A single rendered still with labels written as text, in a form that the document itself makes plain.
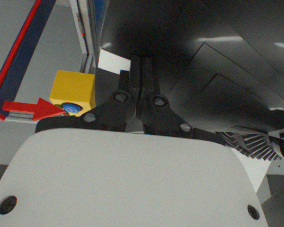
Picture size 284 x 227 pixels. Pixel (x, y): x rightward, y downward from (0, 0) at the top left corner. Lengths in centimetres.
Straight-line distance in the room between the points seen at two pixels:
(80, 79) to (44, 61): 75
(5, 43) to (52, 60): 33
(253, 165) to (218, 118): 43
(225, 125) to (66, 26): 127
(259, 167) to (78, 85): 61
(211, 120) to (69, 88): 35
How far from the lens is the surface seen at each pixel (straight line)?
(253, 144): 38
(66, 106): 44
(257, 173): 65
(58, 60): 116
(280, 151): 35
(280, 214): 35
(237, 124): 22
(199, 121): 20
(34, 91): 108
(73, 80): 45
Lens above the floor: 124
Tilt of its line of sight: 22 degrees down
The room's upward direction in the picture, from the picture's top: 177 degrees counter-clockwise
